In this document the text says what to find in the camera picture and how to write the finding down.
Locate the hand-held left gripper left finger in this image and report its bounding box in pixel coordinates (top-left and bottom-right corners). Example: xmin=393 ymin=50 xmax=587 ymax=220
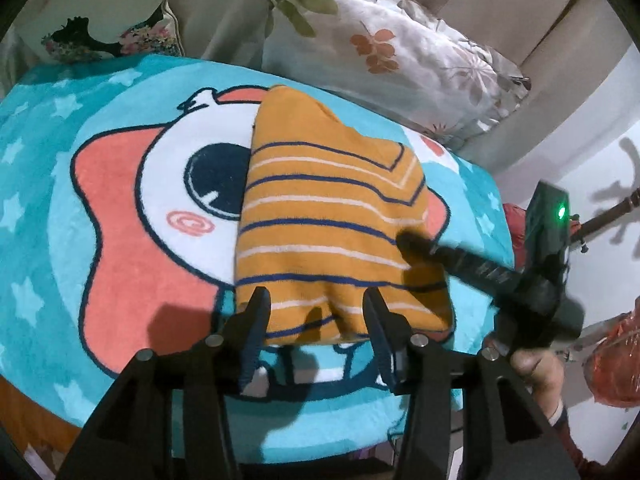
xmin=57 ymin=286 xmax=273 ymax=480

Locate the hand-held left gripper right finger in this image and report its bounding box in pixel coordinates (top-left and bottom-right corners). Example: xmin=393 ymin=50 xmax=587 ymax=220
xmin=361 ymin=287 xmax=583 ymax=480

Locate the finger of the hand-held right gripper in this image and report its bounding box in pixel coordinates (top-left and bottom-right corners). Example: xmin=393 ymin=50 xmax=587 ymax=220
xmin=396 ymin=232 xmax=522 ymax=294

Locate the orange striped sweater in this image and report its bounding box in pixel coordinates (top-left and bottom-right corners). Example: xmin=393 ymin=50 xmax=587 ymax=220
xmin=234 ymin=85 xmax=454 ymax=349

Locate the person's right hand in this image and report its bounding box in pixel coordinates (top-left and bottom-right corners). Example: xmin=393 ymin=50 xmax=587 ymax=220
xmin=511 ymin=347 xmax=567 ymax=424

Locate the red plastic bag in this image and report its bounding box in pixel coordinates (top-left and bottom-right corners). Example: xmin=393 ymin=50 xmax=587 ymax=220
xmin=591 ymin=297 xmax=640 ymax=407

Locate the turquoise cartoon star blanket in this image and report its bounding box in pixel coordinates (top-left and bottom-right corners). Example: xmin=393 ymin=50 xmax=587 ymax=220
xmin=0 ymin=55 xmax=517 ymax=467

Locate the white leaf print pillow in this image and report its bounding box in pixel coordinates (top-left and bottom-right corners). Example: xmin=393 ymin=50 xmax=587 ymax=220
xmin=262 ymin=0 xmax=532 ymax=142

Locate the white sheer curtain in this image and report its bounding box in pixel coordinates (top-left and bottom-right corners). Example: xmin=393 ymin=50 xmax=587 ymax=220
xmin=167 ymin=0 xmax=273 ymax=68

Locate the white bird print pillow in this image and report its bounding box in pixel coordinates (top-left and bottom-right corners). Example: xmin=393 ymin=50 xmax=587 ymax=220
xmin=9 ymin=0 xmax=182 ymax=64

